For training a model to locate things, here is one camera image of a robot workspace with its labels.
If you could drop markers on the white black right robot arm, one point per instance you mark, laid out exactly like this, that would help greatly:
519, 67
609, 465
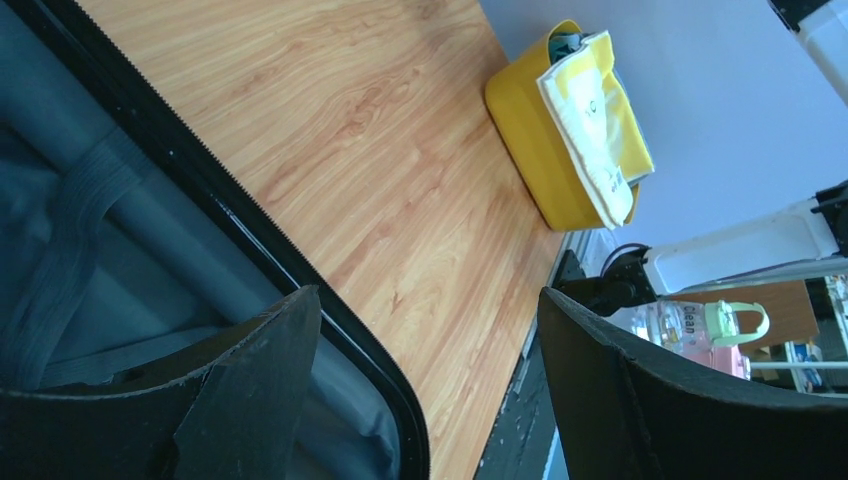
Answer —
807, 239

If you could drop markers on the black white space suitcase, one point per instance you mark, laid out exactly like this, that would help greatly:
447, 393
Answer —
125, 240

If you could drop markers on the pink container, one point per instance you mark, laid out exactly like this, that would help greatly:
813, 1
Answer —
728, 360

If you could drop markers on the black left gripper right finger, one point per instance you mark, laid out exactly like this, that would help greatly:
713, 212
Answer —
628, 409

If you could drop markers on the yellow plastic basket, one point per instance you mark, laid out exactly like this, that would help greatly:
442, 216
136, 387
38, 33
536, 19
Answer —
534, 143

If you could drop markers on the beige sandal shoe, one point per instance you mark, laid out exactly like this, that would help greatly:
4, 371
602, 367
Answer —
593, 114

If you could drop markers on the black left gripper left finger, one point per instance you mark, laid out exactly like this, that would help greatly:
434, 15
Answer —
227, 407

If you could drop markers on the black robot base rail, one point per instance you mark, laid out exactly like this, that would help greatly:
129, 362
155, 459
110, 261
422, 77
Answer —
519, 444

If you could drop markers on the dark green garment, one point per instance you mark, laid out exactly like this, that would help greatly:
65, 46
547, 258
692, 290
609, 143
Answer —
563, 44

